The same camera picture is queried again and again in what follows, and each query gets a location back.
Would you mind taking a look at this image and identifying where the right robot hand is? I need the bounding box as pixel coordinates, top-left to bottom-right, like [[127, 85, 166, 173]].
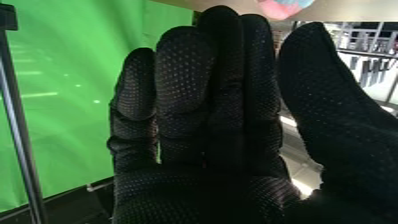
[[104, 4, 398, 224]]

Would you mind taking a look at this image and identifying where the backdrop stand pole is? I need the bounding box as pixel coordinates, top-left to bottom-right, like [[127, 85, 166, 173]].
[[0, 3, 49, 224]]

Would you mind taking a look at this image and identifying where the pink flower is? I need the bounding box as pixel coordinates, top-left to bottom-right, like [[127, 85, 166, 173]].
[[255, 0, 315, 21]]

